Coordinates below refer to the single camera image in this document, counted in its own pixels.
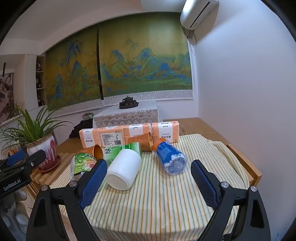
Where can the blue plastic bottle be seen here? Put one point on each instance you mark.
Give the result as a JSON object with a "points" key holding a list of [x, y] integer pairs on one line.
{"points": [[171, 157]]}

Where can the white wall shelf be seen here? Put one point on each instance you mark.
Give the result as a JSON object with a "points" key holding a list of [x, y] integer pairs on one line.
{"points": [[40, 81]]}

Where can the hanging scroll painting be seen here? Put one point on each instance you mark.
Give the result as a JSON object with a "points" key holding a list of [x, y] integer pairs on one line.
{"points": [[5, 95]]}

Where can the wide landscape wall hanging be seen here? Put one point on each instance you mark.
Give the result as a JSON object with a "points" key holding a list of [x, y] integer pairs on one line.
{"points": [[148, 62]]}

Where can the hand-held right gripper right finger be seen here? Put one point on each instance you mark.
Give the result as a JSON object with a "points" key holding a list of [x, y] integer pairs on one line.
{"points": [[204, 183]]}

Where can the wooden slatted rack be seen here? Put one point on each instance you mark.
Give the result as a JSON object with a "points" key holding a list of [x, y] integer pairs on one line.
{"points": [[66, 160]]}

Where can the dark tea tray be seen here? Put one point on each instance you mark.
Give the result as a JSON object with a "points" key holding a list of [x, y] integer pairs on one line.
{"points": [[129, 106]]}

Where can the green tissue pack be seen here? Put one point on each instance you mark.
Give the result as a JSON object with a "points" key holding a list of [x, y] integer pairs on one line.
{"points": [[113, 153]]}

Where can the air conditioner pipe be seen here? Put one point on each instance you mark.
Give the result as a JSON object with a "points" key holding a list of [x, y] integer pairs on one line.
{"points": [[192, 37]]}

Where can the narrow landscape wall hanging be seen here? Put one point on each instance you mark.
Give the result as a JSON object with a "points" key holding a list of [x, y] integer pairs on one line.
{"points": [[74, 74]]}

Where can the small green bag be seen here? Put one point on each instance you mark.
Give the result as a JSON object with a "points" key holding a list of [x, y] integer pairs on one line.
{"points": [[87, 115]]}

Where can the dark teapot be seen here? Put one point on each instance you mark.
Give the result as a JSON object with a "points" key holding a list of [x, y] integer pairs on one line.
{"points": [[127, 100]]}

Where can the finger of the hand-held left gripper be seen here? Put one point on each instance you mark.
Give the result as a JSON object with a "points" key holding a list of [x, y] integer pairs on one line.
{"points": [[15, 158]]}

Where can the pale stone ornament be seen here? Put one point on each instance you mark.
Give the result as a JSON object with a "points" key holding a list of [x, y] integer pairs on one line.
{"points": [[20, 204]]}

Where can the potted spider plant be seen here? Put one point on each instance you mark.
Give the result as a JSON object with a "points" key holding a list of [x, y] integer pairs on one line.
{"points": [[42, 144]]}

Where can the white air conditioner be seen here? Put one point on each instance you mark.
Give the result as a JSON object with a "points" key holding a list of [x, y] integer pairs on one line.
{"points": [[198, 14]]}

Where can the green snack bag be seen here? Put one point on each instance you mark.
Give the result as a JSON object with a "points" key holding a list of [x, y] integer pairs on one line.
{"points": [[81, 164]]}

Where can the small table with lace cloth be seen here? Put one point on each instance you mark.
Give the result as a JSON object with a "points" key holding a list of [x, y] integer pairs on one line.
{"points": [[124, 115]]}

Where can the orange tissue pack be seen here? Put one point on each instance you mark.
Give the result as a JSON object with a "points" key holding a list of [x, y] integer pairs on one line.
{"points": [[165, 131], [89, 138], [111, 136], [137, 129]]}

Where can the black bag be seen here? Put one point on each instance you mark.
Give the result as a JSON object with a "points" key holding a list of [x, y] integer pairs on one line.
{"points": [[79, 129]]}

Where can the striped yellow tablecloth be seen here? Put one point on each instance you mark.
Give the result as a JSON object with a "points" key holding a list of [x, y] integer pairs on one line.
{"points": [[157, 197]]}

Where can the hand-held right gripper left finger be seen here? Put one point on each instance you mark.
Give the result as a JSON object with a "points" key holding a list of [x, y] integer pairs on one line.
{"points": [[92, 183]]}

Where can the orange paper cup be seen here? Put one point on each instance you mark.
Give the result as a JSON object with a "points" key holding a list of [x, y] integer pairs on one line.
{"points": [[98, 151], [140, 141]]}

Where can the brown plant saucer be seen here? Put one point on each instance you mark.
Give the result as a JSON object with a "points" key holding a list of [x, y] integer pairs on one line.
{"points": [[56, 163]]}

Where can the white cup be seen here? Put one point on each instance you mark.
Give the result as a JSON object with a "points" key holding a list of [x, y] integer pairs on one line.
{"points": [[124, 169]]}

